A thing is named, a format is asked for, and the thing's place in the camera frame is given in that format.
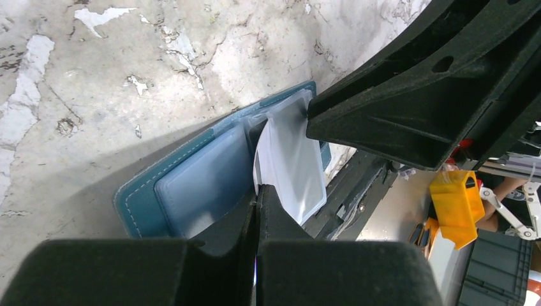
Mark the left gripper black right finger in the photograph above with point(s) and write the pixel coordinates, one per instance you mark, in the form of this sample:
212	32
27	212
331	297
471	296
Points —
295	269

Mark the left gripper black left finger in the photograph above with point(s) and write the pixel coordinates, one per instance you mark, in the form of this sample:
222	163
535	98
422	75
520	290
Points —
213	268

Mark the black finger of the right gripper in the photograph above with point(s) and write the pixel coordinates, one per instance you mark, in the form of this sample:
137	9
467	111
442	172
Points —
480	87
438	23

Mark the blue leather card holder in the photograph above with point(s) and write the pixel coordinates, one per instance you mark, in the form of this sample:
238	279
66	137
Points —
202	180

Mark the white credit card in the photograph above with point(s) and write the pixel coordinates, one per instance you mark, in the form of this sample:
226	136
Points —
286	159

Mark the yellow plastic object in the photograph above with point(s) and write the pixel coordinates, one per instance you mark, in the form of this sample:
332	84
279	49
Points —
455	196

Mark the person with glasses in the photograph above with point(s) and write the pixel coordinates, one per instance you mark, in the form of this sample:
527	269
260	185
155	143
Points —
509	191

